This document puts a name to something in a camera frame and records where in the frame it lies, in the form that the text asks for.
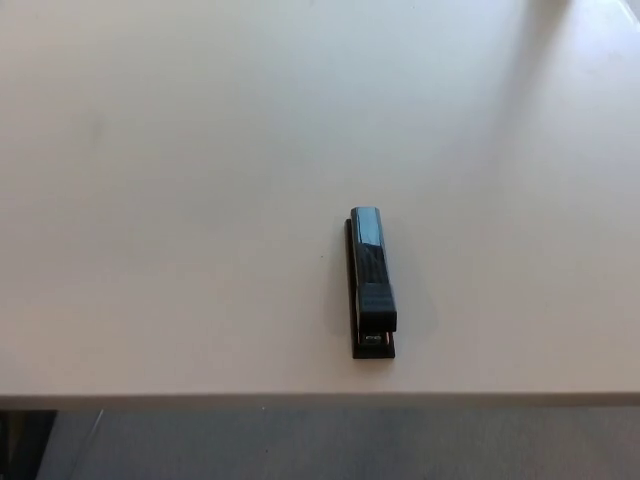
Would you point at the black desk stapler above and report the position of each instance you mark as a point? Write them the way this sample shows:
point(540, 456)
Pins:
point(374, 280)

